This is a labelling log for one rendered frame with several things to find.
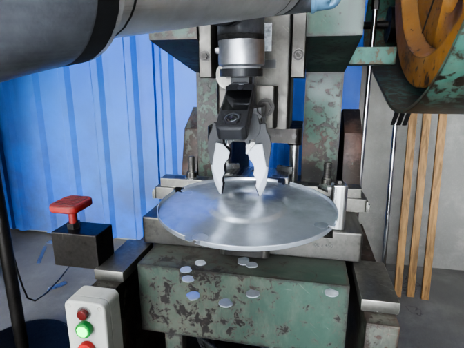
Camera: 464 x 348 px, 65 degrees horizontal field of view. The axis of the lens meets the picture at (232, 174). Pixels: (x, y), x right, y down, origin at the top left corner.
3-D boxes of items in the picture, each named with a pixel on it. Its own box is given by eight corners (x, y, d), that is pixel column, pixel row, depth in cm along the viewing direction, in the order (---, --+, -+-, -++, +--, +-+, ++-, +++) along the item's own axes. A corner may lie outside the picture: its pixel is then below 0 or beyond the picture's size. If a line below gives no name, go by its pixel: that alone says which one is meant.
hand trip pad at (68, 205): (78, 245, 68) (73, 207, 67) (50, 242, 70) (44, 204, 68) (98, 230, 75) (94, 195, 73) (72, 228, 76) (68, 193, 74)
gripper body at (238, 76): (266, 137, 67) (268, 69, 64) (261, 146, 59) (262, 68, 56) (226, 137, 68) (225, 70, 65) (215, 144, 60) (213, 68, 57)
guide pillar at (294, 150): (297, 185, 89) (300, 128, 86) (288, 185, 90) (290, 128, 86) (297, 183, 92) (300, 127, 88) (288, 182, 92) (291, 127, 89)
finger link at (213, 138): (230, 168, 63) (243, 119, 61) (228, 170, 62) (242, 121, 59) (205, 160, 64) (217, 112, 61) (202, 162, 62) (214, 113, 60)
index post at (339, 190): (344, 230, 70) (349, 182, 68) (329, 229, 71) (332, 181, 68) (343, 225, 73) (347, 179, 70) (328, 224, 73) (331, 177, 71)
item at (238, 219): (117, 219, 56) (117, 214, 56) (222, 172, 79) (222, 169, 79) (293, 276, 41) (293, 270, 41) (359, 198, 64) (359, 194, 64)
